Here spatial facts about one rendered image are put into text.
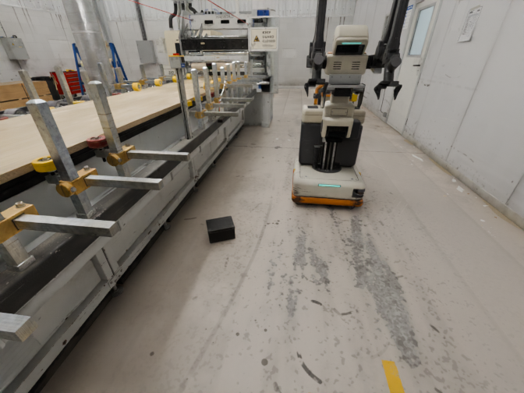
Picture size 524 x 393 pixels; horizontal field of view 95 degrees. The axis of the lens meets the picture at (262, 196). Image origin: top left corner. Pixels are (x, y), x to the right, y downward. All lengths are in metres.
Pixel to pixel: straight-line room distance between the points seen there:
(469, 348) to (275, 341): 0.93
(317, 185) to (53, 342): 1.88
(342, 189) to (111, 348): 1.86
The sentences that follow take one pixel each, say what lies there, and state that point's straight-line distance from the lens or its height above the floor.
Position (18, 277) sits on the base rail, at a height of 0.70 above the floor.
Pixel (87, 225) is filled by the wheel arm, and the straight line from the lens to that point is 0.76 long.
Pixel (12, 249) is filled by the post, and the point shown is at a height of 0.77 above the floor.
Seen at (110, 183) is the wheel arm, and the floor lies 0.83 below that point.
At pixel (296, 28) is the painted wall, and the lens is 11.05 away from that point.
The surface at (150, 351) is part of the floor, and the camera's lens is 1.47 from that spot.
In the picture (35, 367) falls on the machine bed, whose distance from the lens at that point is 1.47.
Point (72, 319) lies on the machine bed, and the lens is 1.53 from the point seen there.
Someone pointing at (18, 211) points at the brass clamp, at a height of 0.86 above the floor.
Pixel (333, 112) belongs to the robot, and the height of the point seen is 0.84.
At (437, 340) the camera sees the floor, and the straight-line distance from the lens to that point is 1.63.
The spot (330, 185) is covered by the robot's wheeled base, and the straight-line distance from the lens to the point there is 2.14.
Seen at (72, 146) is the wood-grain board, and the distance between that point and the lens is 1.28.
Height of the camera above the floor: 1.22
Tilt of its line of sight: 30 degrees down
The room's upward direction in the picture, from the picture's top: straight up
